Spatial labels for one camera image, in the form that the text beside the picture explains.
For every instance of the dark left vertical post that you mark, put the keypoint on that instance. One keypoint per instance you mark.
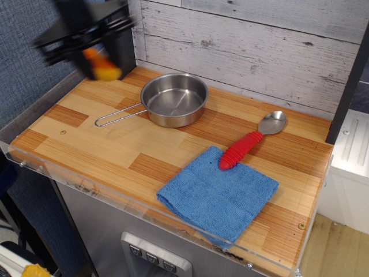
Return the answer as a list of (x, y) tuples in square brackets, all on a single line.
[(127, 54)]

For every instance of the yellow object bottom left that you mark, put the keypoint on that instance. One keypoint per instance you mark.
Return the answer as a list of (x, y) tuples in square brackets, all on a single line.
[(35, 270)]

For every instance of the steel button control panel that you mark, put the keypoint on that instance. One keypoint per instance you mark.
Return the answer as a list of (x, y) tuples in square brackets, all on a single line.
[(147, 259)]

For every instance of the clear acrylic front guard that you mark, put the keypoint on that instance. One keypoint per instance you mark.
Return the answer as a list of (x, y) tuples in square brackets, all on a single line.
[(129, 176)]

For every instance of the small steel saucepan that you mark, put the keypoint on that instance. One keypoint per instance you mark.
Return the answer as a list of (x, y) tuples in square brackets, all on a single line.
[(171, 100)]

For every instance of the dark right vertical post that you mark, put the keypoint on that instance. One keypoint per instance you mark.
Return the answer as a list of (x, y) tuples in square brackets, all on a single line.
[(349, 91)]

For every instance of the blue folded cloth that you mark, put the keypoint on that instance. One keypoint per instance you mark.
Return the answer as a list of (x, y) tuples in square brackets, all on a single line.
[(221, 203)]

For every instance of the white ridged side unit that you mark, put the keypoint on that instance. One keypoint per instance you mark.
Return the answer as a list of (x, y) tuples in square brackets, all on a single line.
[(344, 196)]

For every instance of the red handled metal spoon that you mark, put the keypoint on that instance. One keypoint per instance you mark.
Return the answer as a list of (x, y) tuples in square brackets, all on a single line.
[(272, 123)]

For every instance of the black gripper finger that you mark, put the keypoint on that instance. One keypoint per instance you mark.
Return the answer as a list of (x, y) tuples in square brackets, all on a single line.
[(111, 45), (83, 64)]

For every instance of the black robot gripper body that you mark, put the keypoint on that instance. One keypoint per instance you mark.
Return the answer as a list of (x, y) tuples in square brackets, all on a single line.
[(81, 25)]

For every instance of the dark vertical post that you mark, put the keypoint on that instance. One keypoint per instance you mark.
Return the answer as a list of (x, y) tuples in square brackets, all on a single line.
[(127, 54), (349, 91)]

